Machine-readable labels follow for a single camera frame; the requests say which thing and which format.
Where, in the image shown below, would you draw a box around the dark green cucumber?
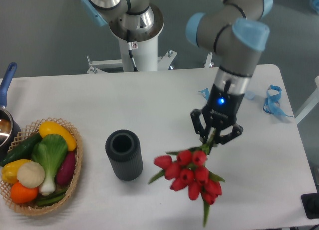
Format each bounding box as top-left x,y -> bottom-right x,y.
0,133 -> 42,167

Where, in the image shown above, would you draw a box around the orange fruit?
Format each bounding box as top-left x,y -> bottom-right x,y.
10,182 -> 38,204

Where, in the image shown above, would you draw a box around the purple sweet potato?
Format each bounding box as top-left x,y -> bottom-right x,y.
56,152 -> 76,186

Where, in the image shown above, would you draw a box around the blue ribbon strip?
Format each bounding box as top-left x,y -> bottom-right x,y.
199,88 -> 210,101

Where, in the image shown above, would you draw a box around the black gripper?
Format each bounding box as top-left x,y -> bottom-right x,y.
190,84 -> 244,145

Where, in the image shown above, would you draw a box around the white frame leg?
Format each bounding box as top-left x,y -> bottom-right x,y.
295,76 -> 319,125

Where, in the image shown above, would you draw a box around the yellow bell pepper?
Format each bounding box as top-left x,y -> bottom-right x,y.
1,159 -> 31,184

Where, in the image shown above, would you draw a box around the green bean pods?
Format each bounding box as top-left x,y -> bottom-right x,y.
35,188 -> 67,207

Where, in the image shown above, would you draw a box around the black cable on pedestal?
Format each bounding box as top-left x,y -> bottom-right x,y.
126,29 -> 139,72

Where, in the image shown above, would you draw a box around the black device at edge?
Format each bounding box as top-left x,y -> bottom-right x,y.
301,193 -> 319,219

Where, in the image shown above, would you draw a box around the red tulip bouquet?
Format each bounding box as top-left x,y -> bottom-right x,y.
148,132 -> 225,227

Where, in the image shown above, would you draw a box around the yellow squash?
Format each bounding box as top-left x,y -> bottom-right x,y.
39,121 -> 77,151

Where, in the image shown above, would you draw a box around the blue handled saucepan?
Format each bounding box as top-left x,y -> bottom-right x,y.
0,62 -> 21,161

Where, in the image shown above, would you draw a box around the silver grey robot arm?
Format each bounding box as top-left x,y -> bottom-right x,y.
81,0 -> 273,146

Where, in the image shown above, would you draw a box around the green bok choy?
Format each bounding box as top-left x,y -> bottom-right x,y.
31,134 -> 68,196

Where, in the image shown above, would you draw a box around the white garlic bulb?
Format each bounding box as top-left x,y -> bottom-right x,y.
17,161 -> 45,188

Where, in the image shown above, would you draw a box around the dark grey ribbed vase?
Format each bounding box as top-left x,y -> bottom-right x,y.
105,129 -> 143,181

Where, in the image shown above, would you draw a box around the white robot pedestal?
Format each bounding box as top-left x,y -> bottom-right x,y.
86,32 -> 215,75

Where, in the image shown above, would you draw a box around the woven wicker basket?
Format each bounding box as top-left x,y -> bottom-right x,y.
0,118 -> 83,216

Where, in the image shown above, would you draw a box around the tangled blue ribbon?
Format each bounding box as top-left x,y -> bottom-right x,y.
262,85 -> 293,118

